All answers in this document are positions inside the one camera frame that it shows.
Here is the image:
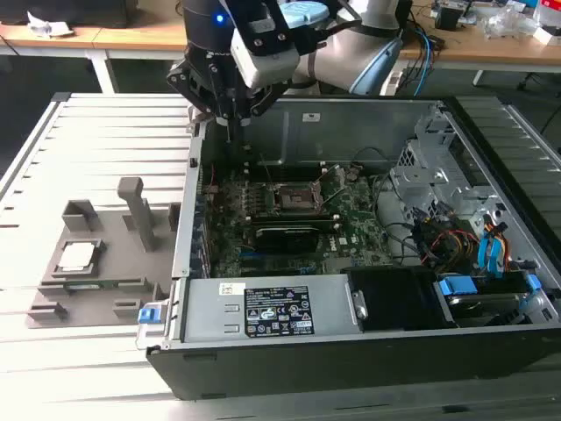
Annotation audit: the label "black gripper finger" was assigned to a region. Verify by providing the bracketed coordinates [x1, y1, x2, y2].
[235, 84, 285, 129]
[166, 61, 234, 144]

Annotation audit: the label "wire locking lever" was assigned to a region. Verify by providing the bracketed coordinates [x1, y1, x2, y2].
[259, 153, 276, 189]

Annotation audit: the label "metal socket cover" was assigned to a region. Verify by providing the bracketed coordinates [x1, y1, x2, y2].
[314, 164, 349, 207]

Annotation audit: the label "silver CPU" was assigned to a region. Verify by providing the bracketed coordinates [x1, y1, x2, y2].
[56, 242, 96, 271]

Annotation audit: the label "CPU socket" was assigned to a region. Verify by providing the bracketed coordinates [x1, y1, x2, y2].
[266, 181, 329, 217]

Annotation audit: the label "wooden desk with white legs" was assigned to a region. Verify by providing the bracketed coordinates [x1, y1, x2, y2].
[0, 24, 189, 96]
[396, 24, 561, 89]

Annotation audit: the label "black RAM slot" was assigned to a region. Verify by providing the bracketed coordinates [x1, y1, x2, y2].
[244, 211, 342, 224]
[249, 218, 343, 233]
[249, 168, 328, 178]

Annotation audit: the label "black graphics card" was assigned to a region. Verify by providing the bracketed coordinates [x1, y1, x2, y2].
[252, 224, 321, 256]

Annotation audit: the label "green motherboard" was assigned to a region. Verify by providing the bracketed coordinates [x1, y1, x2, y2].
[199, 164, 395, 280]

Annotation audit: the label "crumpled white paper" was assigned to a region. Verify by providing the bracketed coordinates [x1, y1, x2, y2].
[25, 11, 75, 39]

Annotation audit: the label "silver drive cage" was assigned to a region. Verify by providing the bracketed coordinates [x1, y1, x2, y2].
[389, 113, 505, 229]

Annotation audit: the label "grey parts rack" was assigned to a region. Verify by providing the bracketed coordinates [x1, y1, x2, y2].
[24, 176, 181, 330]

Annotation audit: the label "small black box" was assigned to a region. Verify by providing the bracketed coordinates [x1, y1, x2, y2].
[433, 4, 461, 32]

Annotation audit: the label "silver power supply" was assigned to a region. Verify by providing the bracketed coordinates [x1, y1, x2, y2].
[181, 275, 365, 346]

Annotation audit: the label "green RAM stick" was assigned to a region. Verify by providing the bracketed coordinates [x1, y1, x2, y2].
[41, 276, 144, 291]

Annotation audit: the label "black fan shroud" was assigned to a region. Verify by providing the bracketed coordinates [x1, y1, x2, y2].
[345, 267, 457, 332]

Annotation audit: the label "clear plastic bags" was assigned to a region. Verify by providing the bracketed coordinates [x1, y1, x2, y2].
[477, 6, 534, 40]

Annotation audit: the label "hard disk in blue carrier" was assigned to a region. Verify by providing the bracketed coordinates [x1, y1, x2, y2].
[433, 271, 549, 328]

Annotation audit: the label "black open PC case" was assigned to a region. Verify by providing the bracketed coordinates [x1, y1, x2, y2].
[146, 95, 561, 403]

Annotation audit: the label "white cardboard box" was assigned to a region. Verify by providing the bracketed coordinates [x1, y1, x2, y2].
[533, 25, 561, 46]

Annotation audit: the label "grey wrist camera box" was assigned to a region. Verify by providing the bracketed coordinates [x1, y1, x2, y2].
[230, 28, 302, 89]

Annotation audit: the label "hanging blue cables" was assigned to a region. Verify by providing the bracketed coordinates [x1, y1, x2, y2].
[409, 17, 442, 96]

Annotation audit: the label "coloured power wire bundle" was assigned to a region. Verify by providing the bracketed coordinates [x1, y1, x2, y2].
[414, 217, 481, 268]

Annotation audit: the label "blue flat wire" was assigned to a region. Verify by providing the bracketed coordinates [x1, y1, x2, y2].
[484, 222, 508, 275]
[477, 239, 490, 276]

